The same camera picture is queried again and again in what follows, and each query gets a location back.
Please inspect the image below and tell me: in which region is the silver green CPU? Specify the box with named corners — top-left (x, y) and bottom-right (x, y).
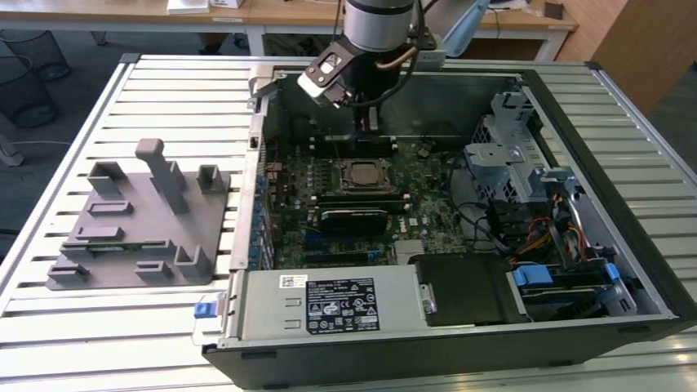
top-left (348, 163), bottom-right (386, 187)

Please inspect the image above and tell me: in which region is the metal socket cover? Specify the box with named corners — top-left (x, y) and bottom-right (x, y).
top-left (340, 159), bottom-right (395, 194)

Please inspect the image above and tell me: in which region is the CPU socket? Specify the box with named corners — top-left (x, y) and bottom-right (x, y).
top-left (338, 158), bottom-right (396, 195)

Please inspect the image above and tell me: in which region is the black RAM slot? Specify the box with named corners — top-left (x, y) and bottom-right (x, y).
top-left (308, 141), bottom-right (396, 148)
top-left (308, 150), bottom-right (396, 158)
top-left (316, 206), bottom-right (410, 212)
top-left (308, 137), bottom-right (396, 144)
top-left (316, 198), bottom-right (410, 204)
top-left (316, 202), bottom-right (410, 208)
top-left (316, 194), bottom-right (410, 200)
top-left (308, 146), bottom-right (396, 153)

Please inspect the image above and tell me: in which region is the green motherboard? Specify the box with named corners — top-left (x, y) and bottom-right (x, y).
top-left (259, 136), bottom-right (476, 271)

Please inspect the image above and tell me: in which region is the black graphics card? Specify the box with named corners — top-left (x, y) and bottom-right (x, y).
top-left (319, 208), bottom-right (391, 238)

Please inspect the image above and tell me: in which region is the silver metal drive cage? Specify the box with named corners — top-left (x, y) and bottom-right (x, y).
top-left (462, 91), bottom-right (555, 205)

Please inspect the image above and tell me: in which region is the black expansion slot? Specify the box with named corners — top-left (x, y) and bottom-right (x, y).
top-left (302, 254), bottom-right (383, 265)
top-left (303, 243), bottom-right (383, 252)

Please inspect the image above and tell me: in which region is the silver finned chipset heatsink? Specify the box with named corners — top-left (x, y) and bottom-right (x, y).
top-left (392, 240), bottom-right (427, 263)

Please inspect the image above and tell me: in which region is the large white box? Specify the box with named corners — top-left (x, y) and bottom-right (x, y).
top-left (166, 0), bottom-right (212, 16)

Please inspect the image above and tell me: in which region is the grey parts rack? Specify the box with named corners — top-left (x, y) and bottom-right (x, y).
top-left (46, 137), bottom-right (235, 292)

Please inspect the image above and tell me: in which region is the wooden cabinet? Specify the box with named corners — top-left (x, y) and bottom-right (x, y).
top-left (555, 0), bottom-right (697, 118)

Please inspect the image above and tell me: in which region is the silver power supply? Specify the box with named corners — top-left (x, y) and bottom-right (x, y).
top-left (218, 267), bottom-right (432, 351)

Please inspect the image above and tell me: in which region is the black disk bay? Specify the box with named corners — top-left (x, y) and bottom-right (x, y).
top-left (510, 264), bottom-right (640, 324)

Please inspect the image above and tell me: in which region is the black open PC case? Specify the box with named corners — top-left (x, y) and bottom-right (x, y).
top-left (194, 60), bottom-right (697, 391)

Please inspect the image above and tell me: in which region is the black mesh waste bin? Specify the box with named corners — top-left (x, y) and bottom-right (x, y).
top-left (0, 55), bottom-right (60, 128)
top-left (0, 30), bottom-right (72, 82)

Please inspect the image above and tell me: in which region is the grey table foot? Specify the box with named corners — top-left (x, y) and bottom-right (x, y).
top-left (0, 130), bottom-right (27, 167)

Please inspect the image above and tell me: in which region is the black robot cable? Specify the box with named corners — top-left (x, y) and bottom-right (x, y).
top-left (348, 0), bottom-right (438, 108)

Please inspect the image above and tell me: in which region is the black cable brass end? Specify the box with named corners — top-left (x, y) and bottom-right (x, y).
top-left (374, 44), bottom-right (420, 73)

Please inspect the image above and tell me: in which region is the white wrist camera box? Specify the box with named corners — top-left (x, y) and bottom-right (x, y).
top-left (296, 40), bottom-right (360, 109)

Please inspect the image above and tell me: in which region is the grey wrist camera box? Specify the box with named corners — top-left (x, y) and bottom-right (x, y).
top-left (416, 34), bottom-right (446, 70)

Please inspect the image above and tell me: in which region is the silver metal bracket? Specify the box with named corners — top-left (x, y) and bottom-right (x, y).
top-left (464, 142), bottom-right (528, 169)

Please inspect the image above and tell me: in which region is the black plastic wire holder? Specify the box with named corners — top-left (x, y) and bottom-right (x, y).
top-left (486, 201), bottom-right (534, 248)

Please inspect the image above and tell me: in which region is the wooden desk white frame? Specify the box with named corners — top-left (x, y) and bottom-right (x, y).
top-left (0, 0), bottom-right (580, 62)

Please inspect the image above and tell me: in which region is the yellow black wire bundle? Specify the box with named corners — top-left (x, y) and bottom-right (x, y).
top-left (511, 218), bottom-right (552, 256)

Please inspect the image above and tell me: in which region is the blue disk carrier handle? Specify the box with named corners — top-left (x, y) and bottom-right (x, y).
top-left (515, 265), bottom-right (556, 290)

